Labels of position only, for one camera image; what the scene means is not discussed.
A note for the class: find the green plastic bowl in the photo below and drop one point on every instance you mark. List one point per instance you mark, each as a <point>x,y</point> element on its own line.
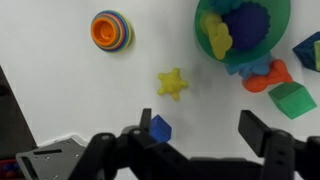
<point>276,30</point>

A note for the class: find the yellow cloud-shaped toy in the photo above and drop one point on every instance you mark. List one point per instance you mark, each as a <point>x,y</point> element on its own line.
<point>218,35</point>

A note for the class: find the dark brown furniture panel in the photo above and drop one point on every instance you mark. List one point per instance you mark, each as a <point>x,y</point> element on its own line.
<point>13,120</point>

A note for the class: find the rainbow stacked cups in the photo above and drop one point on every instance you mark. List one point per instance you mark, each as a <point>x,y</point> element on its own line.
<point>111,30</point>

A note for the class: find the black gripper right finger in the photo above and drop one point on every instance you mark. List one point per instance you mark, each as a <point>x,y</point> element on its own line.
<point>266,140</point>

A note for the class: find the dark blue gear toy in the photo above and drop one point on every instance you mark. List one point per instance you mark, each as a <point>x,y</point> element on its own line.
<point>246,26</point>

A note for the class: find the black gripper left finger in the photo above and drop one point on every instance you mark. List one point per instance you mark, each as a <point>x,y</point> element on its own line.
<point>146,160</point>

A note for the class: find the dark blue foam cube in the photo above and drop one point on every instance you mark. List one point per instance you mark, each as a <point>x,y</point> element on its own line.
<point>306,50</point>

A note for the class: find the light blue toy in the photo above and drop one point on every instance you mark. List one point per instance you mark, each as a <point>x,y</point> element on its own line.
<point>248,67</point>

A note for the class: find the orange bone-shaped toy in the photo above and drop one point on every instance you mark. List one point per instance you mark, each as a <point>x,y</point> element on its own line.
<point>266,79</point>

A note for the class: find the yellow spiky star toy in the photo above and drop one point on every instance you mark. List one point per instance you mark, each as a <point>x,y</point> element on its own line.
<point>172,83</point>

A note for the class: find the grey metal mounting plate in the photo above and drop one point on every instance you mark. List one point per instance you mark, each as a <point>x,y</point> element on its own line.
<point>50,160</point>

